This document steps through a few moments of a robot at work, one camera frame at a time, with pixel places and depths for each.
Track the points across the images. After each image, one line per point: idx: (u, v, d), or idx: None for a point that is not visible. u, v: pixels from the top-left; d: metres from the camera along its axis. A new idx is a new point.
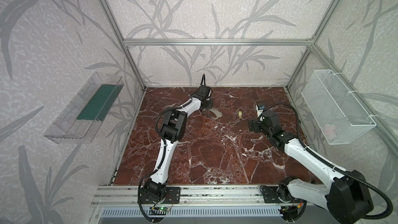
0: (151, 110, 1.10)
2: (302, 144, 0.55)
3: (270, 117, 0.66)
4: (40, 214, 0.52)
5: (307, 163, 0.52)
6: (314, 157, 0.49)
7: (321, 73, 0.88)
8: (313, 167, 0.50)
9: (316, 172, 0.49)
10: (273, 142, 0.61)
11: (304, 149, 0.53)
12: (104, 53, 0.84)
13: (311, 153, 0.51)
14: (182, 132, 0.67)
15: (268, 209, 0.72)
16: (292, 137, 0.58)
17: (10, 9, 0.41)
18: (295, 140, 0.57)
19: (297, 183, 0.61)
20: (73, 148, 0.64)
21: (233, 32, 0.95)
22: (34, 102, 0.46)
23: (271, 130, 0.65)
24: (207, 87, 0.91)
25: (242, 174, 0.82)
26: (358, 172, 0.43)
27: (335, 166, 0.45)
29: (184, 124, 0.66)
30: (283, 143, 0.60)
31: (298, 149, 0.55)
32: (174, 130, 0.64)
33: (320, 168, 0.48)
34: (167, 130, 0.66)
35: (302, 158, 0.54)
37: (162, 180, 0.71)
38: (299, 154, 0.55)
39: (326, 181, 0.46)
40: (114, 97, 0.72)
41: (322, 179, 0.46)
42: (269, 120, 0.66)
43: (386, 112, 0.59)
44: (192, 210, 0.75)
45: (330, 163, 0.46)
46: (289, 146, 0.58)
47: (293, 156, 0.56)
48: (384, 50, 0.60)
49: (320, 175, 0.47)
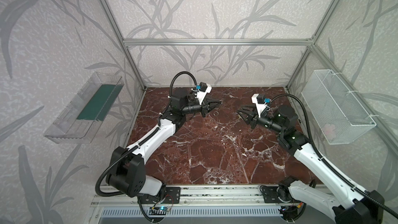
0: (151, 110, 1.10)
2: (317, 153, 0.49)
3: (290, 118, 0.53)
4: (39, 214, 0.52)
5: (319, 174, 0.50)
6: (331, 171, 0.45)
7: (321, 73, 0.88)
8: (326, 180, 0.47)
9: (330, 186, 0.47)
10: (282, 143, 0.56)
11: (320, 159, 0.48)
12: (104, 53, 0.84)
13: (327, 166, 0.46)
14: (137, 183, 0.45)
15: (268, 209, 0.72)
16: (304, 142, 0.53)
17: (10, 9, 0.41)
18: (308, 147, 0.51)
19: (300, 187, 0.60)
20: (73, 148, 0.64)
21: (233, 32, 0.95)
22: (34, 102, 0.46)
23: (283, 131, 0.59)
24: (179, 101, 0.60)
25: (242, 174, 0.82)
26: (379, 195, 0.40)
27: (355, 186, 0.42)
29: (139, 172, 0.44)
30: (294, 146, 0.54)
31: (312, 158, 0.49)
32: (126, 184, 0.43)
33: (336, 184, 0.44)
34: (116, 182, 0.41)
35: (316, 169, 0.49)
37: (156, 193, 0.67)
38: (313, 164, 0.50)
39: (341, 199, 0.43)
40: (114, 97, 0.72)
41: (336, 193, 0.45)
42: (287, 121, 0.55)
43: (386, 113, 0.59)
44: (192, 210, 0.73)
45: (349, 181, 0.43)
46: (302, 153, 0.52)
47: (302, 162, 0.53)
48: (384, 50, 0.60)
49: (333, 188, 0.45)
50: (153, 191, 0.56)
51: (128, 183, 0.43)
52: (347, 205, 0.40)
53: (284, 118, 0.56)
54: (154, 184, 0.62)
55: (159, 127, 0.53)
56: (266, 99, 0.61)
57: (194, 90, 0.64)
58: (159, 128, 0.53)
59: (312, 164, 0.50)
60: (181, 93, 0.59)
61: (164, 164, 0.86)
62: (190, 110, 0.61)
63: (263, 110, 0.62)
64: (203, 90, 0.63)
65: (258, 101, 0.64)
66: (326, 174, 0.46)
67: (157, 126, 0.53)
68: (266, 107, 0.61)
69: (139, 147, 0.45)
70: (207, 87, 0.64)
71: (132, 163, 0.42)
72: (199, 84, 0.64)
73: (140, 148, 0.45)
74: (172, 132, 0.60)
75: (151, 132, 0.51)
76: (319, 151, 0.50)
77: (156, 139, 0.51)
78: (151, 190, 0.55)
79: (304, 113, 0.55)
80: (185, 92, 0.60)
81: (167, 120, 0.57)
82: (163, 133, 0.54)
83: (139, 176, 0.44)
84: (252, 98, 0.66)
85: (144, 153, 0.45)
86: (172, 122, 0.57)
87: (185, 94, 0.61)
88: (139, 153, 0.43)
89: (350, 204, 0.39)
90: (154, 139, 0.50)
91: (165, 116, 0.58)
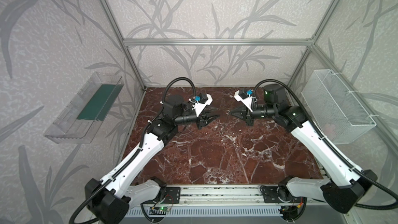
0: (151, 110, 1.10)
2: (319, 132, 0.46)
3: (276, 91, 0.52)
4: (39, 214, 0.52)
5: (316, 153, 0.47)
6: (331, 151, 0.43)
7: (321, 73, 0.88)
8: (323, 158, 0.45)
9: (327, 166, 0.45)
10: (280, 122, 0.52)
11: (320, 138, 0.45)
12: (104, 53, 0.84)
13: (328, 146, 0.44)
14: (117, 214, 0.42)
15: (268, 209, 0.72)
16: (302, 114, 0.49)
17: (10, 9, 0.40)
18: (308, 125, 0.47)
19: (295, 181, 0.61)
20: (73, 148, 0.65)
21: (233, 32, 0.95)
22: (34, 102, 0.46)
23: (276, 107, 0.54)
24: (173, 109, 0.52)
25: (242, 174, 0.82)
26: (373, 174, 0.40)
27: (354, 167, 0.41)
29: (117, 208, 0.41)
30: (293, 121, 0.48)
31: (312, 137, 0.46)
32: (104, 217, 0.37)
33: (335, 165, 0.42)
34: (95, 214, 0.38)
35: (314, 148, 0.47)
37: (155, 194, 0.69)
38: (313, 143, 0.46)
39: (336, 177, 0.43)
40: (114, 97, 0.72)
41: (333, 173, 0.43)
42: (274, 94, 0.54)
43: (386, 112, 0.59)
44: (193, 210, 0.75)
45: (348, 161, 0.42)
46: (302, 130, 0.48)
47: (299, 139, 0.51)
48: (384, 50, 0.60)
49: (330, 168, 0.44)
50: (151, 193, 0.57)
51: (107, 216, 0.41)
52: (341, 183, 0.40)
53: (271, 95, 0.54)
54: (149, 190, 0.60)
55: (140, 148, 0.46)
56: (247, 91, 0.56)
57: (191, 100, 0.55)
58: (140, 149, 0.46)
59: (312, 142, 0.47)
60: (176, 99, 0.51)
61: (164, 164, 0.86)
62: (185, 120, 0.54)
63: (252, 103, 0.59)
64: (203, 102, 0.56)
65: (242, 97, 0.62)
66: (325, 155, 0.44)
67: (138, 147, 0.46)
68: (253, 98, 0.60)
69: (114, 179, 0.40)
70: (208, 100, 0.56)
71: (105, 200, 0.38)
72: (198, 95, 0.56)
73: (115, 180, 0.40)
74: (159, 149, 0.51)
75: (130, 156, 0.44)
76: (321, 130, 0.46)
77: (136, 164, 0.44)
78: (149, 194, 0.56)
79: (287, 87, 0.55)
80: (182, 99, 0.53)
81: (153, 134, 0.49)
82: (145, 155, 0.47)
83: (117, 209, 0.41)
84: (236, 97, 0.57)
85: (119, 186, 0.40)
86: (157, 138, 0.49)
87: (181, 100, 0.53)
88: (113, 187, 0.39)
89: (345, 183, 0.39)
90: (133, 165, 0.44)
91: (151, 128, 0.51)
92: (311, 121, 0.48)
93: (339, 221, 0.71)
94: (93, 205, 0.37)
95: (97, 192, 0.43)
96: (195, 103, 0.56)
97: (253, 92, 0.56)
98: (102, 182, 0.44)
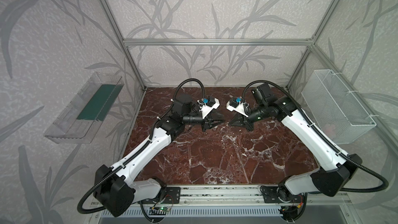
0: (151, 110, 1.10)
2: (308, 120, 0.47)
3: (262, 87, 0.57)
4: (39, 214, 0.52)
5: (304, 139, 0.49)
6: (319, 137, 0.44)
7: (321, 73, 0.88)
8: (311, 145, 0.47)
9: (315, 152, 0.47)
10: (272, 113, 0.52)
11: (309, 125, 0.46)
12: (104, 53, 0.84)
13: (317, 132, 0.45)
14: (124, 203, 0.43)
15: (268, 209, 0.72)
16: (290, 103, 0.50)
17: (10, 9, 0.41)
18: (299, 115, 0.48)
19: (292, 178, 0.62)
20: (73, 148, 0.65)
21: (233, 32, 0.95)
22: (34, 102, 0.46)
23: (265, 101, 0.58)
24: (182, 107, 0.56)
25: (242, 174, 0.82)
26: (359, 158, 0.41)
27: (340, 151, 0.42)
29: (124, 196, 0.42)
30: (283, 109, 0.50)
31: (301, 124, 0.47)
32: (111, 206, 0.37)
33: (323, 150, 0.44)
34: (101, 202, 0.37)
35: (303, 136, 0.48)
37: (155, 194, 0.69)
38: (302, 130, 0.48)
39: (323, 163, 0.45)
40: (114, 97, 0.72)
41: (320, 158, 0.45)
42: (260, 91, 0.58)
43: (386, 112, 0.59)
44: (192, 210, 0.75)
45: (335, 146, 0.43)
46: (292, 118, 0.49)
47: (289, 127, 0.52)
48: (384, 50, 0.60)
49: (317, 154, 0.46)
50: (152, 192, 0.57)
51: (113, 205, 0.42)
52: (328, 168, 0.42)
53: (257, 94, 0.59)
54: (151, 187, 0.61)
55: (150, 139, 0.48)
56: (237, 99, 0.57)
57: (199, 102, 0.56)
58: (150, 141, 0.48)
59: (301, 129, 0.48)
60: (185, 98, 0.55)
61: (164, 164, 0.86)
62: (191, 120, 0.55)
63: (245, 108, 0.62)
64: (210, 106, 0.62)
65: (234, 106, 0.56)
66: (313, 142, 0.46)
67: (148, 138, 0.49)
68: (243, 104, 0.63)
69: (124, 167, 0.42)
70: (215, 103, 0.64)
71: (114, 186, 0.39)
72: (206, 98, 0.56)
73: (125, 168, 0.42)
74: (167, 143, 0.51)
75: (140, 147, 0.46)
76: (309, 118, 0.47)
77: (144, 156, 0.46)
78: (150, 192, 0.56)
79: (271, 82, 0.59)
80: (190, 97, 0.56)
81: (161, 130, 0.51)
82: (155, 146, 0.49)
83: (124, 197, 0.42)
84: (228, 108, 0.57)
85: (129, 174, 0.42)
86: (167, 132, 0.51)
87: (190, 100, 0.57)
88: (124, 174, 0.41)
89: (332, 167, 0.41)
90: (143, 155, 0.45)
91: (160, 124, 0.53)
92: (300, 109, 0.49)
93: (339, 221, 0.71)
94: (100, 192, 0.43)
95: (106, 178, 0.45)
96: (202, 105, 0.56)
97: (241, 99, 0.65)
98: (112, 168, 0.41)
